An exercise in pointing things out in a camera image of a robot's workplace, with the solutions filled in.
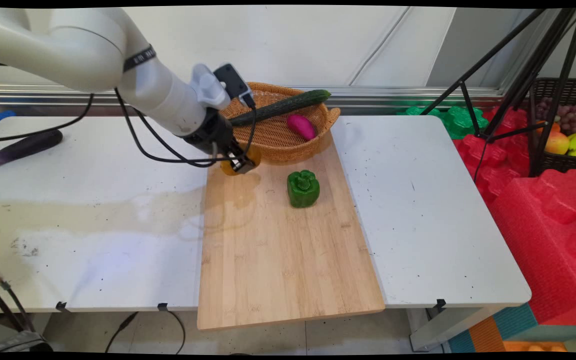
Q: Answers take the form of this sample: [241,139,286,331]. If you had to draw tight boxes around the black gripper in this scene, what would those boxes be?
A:
[183,108,257,176]

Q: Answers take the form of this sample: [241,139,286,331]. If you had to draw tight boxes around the orange-brown potato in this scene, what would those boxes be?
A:
[220,145,263,177]

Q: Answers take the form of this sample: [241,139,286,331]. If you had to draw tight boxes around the woven wicker basket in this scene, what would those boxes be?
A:
[220,81,341,164]

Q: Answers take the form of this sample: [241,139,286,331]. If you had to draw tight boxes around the green bell pepper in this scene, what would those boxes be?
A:
[287,169,321,209]

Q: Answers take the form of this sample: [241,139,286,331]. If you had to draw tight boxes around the long green cucumber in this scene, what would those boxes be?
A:
[228,89,332,127]

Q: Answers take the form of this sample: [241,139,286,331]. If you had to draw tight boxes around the magenta sweet potato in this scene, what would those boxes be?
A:
[286,113,318,142]

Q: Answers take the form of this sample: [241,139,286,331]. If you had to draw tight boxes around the wooden cutting board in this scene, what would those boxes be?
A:
[197,134,386,332]

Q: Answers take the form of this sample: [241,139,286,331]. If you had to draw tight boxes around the dark purple eggplant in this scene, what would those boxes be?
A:
[0,128,64,168]

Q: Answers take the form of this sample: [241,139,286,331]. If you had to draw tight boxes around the green foam mat pieces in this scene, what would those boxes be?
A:
[397,104,490,140]

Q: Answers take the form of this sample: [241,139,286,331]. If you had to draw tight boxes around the red foam mat pieces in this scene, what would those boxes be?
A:
[452,106,536,203]

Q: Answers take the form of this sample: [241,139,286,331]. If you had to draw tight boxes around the white table leg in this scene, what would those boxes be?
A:
[407,305,510,353]

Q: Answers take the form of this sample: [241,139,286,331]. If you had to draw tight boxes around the grey black equipment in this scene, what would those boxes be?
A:
[0,257,55,354]

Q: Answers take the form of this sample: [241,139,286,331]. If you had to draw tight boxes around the teal and orange mat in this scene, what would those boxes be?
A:
[448,302,576,354]

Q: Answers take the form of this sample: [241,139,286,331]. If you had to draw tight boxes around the black tripod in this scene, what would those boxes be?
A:
[420,7,576,179]

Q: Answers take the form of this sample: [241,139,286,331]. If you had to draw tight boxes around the large red foam block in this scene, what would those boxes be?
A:
[488,168,576,327]

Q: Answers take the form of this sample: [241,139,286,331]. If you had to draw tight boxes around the yellow-red mango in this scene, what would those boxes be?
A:
[544,132,571,156]

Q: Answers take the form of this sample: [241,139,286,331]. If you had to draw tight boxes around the bunch of purple grapes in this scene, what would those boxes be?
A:
[538,97,576,136]

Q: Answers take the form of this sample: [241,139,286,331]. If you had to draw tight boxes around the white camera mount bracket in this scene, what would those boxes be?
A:
[190,63,232,111]

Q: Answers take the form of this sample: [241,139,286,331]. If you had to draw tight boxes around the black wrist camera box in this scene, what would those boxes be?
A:
[212,63,255,109]

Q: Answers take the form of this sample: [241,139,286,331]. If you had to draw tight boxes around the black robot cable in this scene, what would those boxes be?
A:
[0,60,258,169]

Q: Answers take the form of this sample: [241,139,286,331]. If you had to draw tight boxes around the aluminium wall rail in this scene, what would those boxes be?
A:
[0,83,508,117]

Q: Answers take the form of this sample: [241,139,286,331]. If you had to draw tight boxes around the black cable under table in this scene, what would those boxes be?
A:
[104,307,187,355]

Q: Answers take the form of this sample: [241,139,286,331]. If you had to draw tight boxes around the black wire fruit basket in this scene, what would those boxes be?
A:
[527,77,576,177]

